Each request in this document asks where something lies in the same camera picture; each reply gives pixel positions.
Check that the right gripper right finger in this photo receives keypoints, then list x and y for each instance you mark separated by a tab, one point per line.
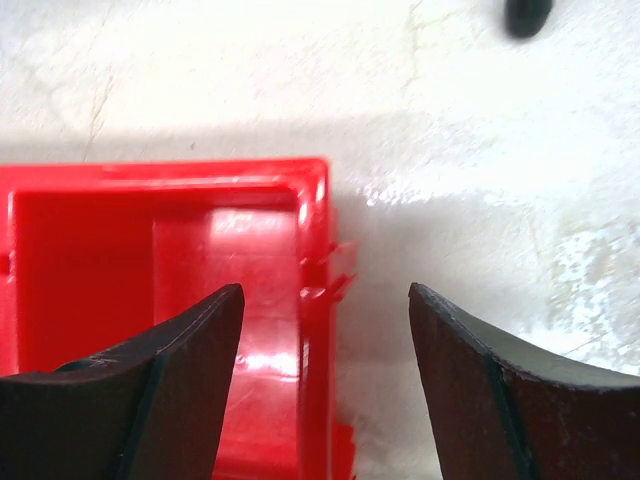
503	408

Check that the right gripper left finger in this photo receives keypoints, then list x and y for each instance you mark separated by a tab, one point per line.
151	407

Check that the red double compartment bin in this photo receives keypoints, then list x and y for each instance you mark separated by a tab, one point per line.
92	254

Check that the black music stand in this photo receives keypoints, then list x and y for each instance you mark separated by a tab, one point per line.
523	19

